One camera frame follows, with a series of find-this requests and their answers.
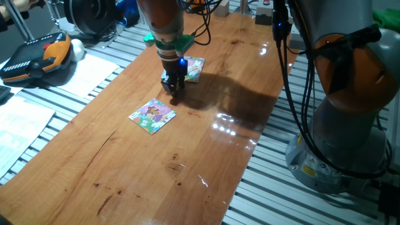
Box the black orange teach pendant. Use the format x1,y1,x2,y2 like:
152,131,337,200
0,32,73,84

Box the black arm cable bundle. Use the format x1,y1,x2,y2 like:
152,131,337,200
274,34,394,181

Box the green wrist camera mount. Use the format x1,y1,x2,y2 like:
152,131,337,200
142,31,195,57

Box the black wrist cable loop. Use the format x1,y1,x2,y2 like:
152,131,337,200
177,0,223,47

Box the white round ball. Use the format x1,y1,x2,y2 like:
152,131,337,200
69,38,86,63

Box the metal post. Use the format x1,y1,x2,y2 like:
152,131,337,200
234,0,254,15

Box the white paper sheet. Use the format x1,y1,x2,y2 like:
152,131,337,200
57,53,121,99
0,95,56,179

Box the person forearm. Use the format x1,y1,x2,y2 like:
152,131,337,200
0,0,31,19

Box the green cloth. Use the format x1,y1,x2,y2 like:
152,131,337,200
373,8,400,34

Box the black connector blue light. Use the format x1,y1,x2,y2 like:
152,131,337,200
271,0,293,43

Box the butterfly puzzle tray board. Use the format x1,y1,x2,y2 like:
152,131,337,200
161,56,206,84

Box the grey emergency stop box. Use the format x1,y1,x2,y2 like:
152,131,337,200
254,0,276,26

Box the white small box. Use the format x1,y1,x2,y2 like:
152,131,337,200
290,24,307,51

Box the assembled butterfly jigsaw puzzle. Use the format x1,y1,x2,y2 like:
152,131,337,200
128,97,177,136

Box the beige small box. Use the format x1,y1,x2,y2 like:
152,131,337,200
213,0,231,18

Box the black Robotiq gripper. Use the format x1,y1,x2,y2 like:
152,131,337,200
157,52,189,98

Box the blue plastic object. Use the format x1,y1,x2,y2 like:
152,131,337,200
116,0,141,28

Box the black keyboard corner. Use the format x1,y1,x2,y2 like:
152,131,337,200
0,84,12,101

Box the black round device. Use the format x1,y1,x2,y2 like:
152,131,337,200
63,0,126,40

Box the metal tripod legs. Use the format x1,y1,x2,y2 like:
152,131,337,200
1,0,62,43

